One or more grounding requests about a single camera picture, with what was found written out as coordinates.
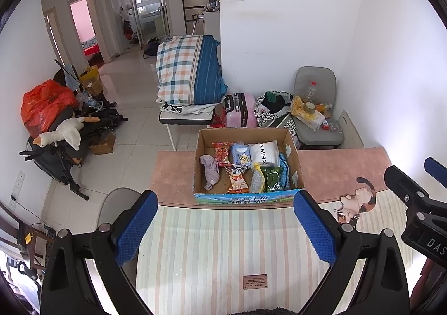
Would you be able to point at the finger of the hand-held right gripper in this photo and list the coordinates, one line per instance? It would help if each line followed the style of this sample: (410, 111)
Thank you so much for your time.
(436, 166)
(405, 184)

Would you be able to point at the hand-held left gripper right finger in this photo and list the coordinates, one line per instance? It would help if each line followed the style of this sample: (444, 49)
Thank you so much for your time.
(314, 229)

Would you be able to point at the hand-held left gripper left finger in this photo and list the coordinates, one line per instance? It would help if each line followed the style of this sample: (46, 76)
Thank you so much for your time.
(136, 229)

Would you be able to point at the green snack packet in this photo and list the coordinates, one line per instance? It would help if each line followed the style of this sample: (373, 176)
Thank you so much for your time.
(271, 178)

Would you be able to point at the blue tube packet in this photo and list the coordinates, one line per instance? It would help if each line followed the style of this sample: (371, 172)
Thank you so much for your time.
(284, 170)

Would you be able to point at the yellow clear snack packet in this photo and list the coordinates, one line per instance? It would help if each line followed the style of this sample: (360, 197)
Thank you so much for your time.
(257, 180)

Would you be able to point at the printed cardboard box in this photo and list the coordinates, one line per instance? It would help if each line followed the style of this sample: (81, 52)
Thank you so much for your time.
(244, 198)

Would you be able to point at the white soft pack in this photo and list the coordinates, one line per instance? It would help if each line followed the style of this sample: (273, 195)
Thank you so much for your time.
(265, 154)

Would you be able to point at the orange cartoon snack packet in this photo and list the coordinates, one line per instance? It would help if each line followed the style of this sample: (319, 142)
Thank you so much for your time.
(236, 180)

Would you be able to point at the grey purple sock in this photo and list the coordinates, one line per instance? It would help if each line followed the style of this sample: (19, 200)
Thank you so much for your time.
(211, 171)

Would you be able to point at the light blue tissue pack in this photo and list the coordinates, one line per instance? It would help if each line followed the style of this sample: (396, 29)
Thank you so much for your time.
(241, 156)

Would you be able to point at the red snack packet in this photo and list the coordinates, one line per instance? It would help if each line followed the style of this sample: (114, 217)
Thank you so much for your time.
(222, 155)

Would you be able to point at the white shell chair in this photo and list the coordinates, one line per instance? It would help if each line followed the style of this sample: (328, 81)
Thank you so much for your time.
(115, 203)

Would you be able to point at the white leaning panel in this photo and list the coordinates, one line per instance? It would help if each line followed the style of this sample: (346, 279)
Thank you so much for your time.
(351, 131)

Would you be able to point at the black power strip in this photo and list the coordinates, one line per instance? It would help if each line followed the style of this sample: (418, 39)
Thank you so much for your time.
(49, 233)

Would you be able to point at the striped cat print table mat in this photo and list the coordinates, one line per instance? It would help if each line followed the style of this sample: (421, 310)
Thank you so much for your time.
(227, 248)

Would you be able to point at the small brown cardboard box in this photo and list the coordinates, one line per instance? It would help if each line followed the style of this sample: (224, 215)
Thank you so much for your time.
(103, 143)

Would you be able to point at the black folded stroller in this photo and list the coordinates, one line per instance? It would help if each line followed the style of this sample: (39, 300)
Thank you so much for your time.
(56, 161)

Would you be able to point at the white tissue pack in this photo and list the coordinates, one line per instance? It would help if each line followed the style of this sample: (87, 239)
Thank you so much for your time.
(312, 121)

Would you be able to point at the wooden side furniture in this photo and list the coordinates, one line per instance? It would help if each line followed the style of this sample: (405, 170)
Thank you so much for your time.
(21, 245)

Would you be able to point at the white goose plush toy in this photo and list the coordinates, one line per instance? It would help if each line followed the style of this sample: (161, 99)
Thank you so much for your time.
(64, 133)

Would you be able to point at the patterned bag with clothes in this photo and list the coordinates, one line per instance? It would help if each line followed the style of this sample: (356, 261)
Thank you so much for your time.
(274, 116)

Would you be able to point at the tape roll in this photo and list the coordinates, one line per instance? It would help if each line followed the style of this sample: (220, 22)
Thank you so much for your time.
(309, 108)

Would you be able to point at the yellow plastic bag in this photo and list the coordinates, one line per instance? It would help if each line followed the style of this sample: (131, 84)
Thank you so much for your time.
(298, 107)

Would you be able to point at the white folding bed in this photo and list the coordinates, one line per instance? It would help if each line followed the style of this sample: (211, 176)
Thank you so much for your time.
(185, 116)

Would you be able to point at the clear plastic bottle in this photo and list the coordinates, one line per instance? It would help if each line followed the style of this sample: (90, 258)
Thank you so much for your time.
(310, 91)

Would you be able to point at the pink suitcase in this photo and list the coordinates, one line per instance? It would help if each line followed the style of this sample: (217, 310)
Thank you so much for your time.
(244, 110)

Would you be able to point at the grey padded chair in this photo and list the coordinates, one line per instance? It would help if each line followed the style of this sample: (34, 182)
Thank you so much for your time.
(314, 74)

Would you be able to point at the orange plastic bag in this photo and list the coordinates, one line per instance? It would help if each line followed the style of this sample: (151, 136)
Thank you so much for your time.
(45, 105)

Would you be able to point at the yellow open box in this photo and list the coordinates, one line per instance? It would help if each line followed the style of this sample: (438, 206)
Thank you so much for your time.
(90, 79)

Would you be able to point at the plaid folded quilt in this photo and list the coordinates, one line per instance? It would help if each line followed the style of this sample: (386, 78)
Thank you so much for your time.
(188, 70)

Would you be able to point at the dark floor bag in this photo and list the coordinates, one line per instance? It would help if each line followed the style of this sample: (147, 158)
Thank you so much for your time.
(152, 47)

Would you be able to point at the red bedding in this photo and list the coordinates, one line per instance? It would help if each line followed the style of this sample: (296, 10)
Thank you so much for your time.
(91, 49)

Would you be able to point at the hanging clothes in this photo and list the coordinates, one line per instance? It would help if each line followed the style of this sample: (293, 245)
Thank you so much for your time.
(126, 21)

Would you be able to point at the white wall outlet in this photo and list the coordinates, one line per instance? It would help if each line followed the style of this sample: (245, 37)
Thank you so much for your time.
(18, 185)

